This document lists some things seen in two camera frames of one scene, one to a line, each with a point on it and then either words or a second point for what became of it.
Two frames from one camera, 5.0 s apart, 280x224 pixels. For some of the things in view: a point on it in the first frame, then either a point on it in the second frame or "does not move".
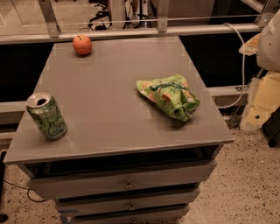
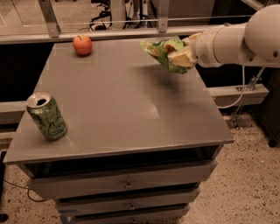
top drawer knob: (129, 186) does not move
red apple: (82, 45) does not move
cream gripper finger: (251, 46) → (212, 46)
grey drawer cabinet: (127, 134) does not move
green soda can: (47, 115) does not move
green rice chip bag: (172, 94) → (160, 50)
